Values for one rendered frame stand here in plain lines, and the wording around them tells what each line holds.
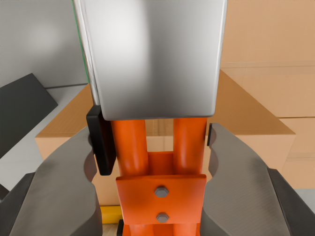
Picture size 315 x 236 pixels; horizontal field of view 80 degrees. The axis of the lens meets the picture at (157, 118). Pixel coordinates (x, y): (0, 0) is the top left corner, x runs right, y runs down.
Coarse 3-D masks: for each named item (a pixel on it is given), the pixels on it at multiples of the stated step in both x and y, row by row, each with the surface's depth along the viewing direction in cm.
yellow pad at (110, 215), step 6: (102, 210) 35; (108, 210) 35; (114, 210) 35; (120, 210) 35; (102, 216) 34; (108, 216) 34; (114, 216) 34; (120, 216) 34; (102, 222) 35; (108, 222) 35; (114, 222) 35
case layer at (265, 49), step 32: (256, 0) 54; (288, 0) 54; (224, 32) 58; (256, 32) 58; (288, 32) 58; (224, 64) 63; (256, 64) 63; (288, 64) 63; (256, 96) 69; (288, 96) 69; (288, 160) 83
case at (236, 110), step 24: (240, 96) 42; (72, 120) 33; (168, 120) 33; (216, 120) 32; (240, 120) 32; (264, 120) 32; (48, 144) 29; (168, 144) 29; (264, 144) 29; (288, 144) 29
